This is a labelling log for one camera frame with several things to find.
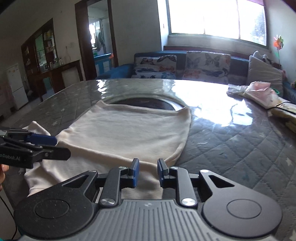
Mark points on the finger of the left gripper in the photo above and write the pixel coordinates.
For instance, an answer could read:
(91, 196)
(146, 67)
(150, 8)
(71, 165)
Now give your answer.
(38, 139)
(56, 153)

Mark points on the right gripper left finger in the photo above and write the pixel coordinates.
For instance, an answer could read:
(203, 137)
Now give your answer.
(117, 179)

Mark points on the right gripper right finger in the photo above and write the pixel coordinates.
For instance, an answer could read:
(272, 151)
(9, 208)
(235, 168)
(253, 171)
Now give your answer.
(178, 179)

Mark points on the cream white garment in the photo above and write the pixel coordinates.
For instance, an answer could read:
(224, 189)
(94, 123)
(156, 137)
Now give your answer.
(112, 135)

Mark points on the person's left hand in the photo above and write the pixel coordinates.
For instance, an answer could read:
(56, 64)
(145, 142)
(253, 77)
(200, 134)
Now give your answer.
(3, 169)

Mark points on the dark wooden side table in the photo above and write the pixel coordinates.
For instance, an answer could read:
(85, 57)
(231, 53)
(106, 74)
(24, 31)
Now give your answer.
(56, 77)

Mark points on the white refrigerator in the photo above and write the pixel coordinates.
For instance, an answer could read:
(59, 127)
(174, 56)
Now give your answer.
(16, 85)

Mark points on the black round hotplate inset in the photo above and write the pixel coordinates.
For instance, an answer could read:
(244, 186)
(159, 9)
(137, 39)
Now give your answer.
(150, 102)

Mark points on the grey quilted table cover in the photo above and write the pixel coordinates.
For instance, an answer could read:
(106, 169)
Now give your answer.
(234, 138)

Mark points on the dark wooden cabinet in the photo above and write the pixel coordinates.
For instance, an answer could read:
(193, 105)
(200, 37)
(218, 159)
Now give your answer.
(38, 51)

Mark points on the blue cabinet in doorway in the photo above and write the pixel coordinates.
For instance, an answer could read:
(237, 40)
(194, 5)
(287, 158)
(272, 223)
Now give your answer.
(103, 63)

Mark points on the left butterfly cushion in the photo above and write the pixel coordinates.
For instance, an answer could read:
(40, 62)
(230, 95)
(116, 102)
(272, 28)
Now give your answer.
(161, 67)

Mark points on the butterfly cushion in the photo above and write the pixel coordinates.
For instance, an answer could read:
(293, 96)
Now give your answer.
(161, 67)
(207, 67)

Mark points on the right butterfly cushion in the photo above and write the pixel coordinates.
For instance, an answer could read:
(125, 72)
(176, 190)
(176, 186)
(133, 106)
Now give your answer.
(207, 67)

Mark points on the pink plastic bag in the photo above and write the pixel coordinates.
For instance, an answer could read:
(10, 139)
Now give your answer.
(258, 91)

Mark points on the blue sofa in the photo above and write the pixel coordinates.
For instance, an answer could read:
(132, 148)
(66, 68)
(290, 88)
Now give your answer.
(237, 74)

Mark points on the colourful pinwheel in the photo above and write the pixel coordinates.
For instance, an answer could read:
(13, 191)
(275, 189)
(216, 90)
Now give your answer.
(278, 44)

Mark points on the window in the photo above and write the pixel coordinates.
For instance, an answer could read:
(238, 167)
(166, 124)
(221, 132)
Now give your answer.
(232, 19)

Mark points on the dark wooden door frame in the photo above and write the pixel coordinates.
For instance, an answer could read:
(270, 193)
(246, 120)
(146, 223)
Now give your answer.
(81, 14)

